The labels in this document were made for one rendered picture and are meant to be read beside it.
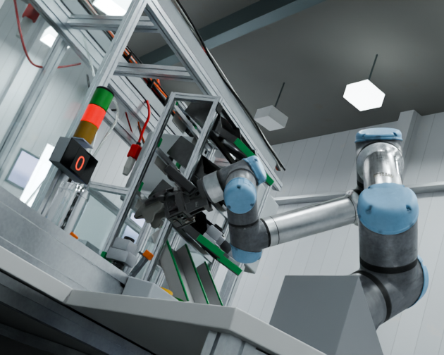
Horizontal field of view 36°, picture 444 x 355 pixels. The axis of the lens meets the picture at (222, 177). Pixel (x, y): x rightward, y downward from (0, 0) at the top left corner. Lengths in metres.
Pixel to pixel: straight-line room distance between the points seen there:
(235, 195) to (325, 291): 0.38
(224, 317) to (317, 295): 0.51
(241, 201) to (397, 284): 0.41
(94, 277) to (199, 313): 0.56
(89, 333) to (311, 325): 0.42
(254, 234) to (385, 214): 0.42
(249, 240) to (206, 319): 0.79
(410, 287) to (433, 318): 8.93
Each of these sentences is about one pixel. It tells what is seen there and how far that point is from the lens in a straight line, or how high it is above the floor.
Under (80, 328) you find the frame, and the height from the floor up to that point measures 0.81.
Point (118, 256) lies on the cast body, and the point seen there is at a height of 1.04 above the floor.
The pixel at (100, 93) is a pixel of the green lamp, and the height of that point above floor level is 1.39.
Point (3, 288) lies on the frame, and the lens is 1.16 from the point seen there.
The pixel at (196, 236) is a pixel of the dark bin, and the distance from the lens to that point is 1.94.
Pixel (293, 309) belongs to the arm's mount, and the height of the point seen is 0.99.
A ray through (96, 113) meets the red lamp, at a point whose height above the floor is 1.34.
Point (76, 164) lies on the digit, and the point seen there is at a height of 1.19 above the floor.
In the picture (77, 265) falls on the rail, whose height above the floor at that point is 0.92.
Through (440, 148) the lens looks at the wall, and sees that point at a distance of 11.82.
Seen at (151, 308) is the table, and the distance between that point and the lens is 0.99.
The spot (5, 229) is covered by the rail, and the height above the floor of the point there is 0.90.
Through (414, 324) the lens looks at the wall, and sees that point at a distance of 10.52.
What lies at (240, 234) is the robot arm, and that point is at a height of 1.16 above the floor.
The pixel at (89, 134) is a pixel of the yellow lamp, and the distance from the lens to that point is 1.75.
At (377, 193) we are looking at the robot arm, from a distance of 1.39.
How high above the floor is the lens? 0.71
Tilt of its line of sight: 20 degrees up
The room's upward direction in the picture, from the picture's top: 21 degrees clockwise
